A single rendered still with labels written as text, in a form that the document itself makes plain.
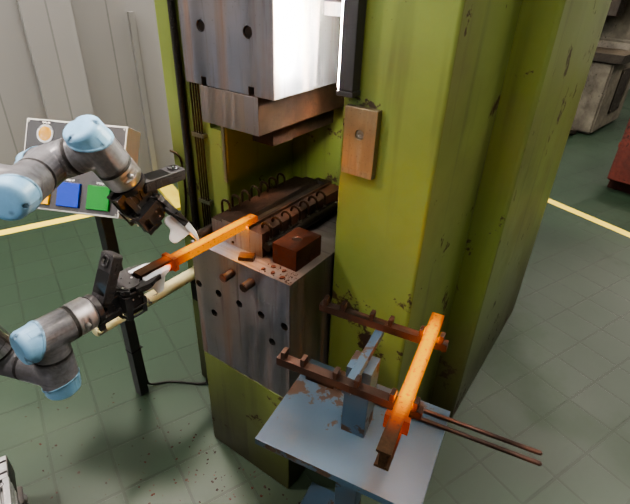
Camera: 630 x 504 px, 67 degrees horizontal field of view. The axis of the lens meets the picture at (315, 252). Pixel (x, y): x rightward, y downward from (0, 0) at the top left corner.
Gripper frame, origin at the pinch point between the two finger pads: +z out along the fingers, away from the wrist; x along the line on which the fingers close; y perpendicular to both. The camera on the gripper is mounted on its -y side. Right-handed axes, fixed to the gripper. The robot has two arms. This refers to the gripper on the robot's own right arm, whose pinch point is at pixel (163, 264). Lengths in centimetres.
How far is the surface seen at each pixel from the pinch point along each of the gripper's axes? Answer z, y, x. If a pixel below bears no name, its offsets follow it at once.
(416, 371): 10, 6, 63
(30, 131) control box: 9, -16, -71
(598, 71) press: 576, 24, 25
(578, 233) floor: 306, 97, 71
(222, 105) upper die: 27.2, -32.4, -4.2
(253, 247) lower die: 27.7, 6.4, 4.2
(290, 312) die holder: 22.2, 18.1, 22.0
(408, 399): 3, 6, 65
